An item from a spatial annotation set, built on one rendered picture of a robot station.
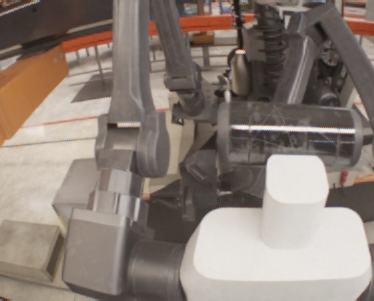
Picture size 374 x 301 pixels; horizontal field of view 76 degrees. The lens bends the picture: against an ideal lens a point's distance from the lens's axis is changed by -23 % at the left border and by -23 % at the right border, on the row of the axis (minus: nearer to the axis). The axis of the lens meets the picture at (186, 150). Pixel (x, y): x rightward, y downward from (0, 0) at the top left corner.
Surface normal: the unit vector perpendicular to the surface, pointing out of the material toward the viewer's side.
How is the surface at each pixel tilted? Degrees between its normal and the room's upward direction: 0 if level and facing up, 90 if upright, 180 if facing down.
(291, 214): 90
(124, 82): 67
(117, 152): 30
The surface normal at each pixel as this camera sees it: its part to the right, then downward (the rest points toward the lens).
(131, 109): -0.22, 0.23
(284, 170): -0.11, -0.80
